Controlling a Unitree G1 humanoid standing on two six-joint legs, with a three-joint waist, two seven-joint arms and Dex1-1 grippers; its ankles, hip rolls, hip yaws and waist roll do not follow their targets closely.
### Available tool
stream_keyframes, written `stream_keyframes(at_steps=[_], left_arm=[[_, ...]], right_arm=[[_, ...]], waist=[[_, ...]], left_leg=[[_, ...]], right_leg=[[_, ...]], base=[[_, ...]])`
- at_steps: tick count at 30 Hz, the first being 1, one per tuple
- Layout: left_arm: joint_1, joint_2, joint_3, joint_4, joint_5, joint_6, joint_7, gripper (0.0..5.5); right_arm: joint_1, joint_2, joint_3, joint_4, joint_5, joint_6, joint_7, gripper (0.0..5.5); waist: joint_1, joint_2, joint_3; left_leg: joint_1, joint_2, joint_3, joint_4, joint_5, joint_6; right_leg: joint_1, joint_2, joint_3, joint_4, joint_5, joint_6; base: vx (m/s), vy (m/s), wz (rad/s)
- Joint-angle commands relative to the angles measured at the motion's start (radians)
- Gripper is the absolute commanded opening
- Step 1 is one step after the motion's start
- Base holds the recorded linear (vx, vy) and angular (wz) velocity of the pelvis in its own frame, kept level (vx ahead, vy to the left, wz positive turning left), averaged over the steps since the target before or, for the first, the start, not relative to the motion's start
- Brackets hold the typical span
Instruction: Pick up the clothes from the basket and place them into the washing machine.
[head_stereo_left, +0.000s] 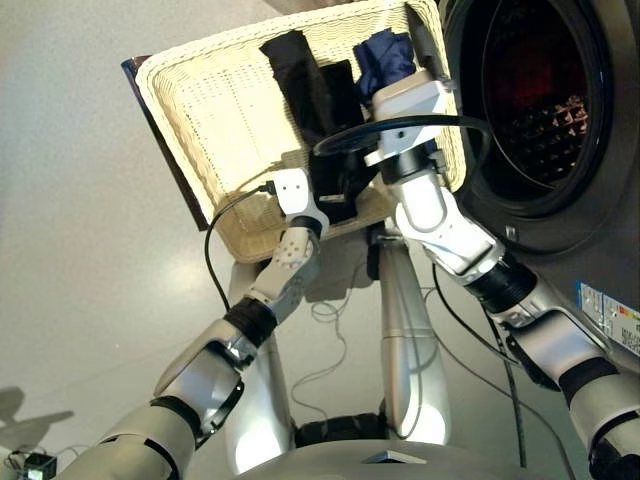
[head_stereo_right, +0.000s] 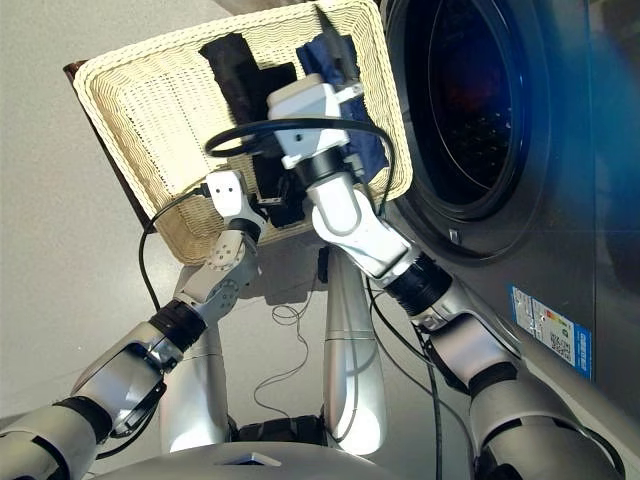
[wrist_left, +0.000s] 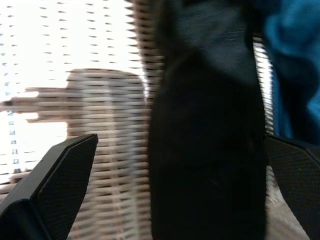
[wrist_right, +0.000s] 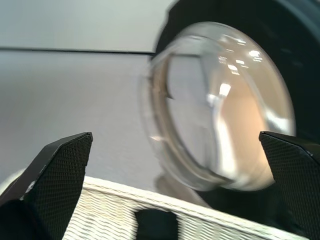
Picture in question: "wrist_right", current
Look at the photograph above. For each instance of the black cloth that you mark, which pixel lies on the black cloth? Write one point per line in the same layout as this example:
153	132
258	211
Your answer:
156	225

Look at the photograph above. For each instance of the round glass washer door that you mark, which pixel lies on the round glass washer door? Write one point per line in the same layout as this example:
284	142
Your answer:
212	112

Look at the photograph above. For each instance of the pale woven basket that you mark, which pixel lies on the pale woven basket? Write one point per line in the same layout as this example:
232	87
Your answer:
105	212

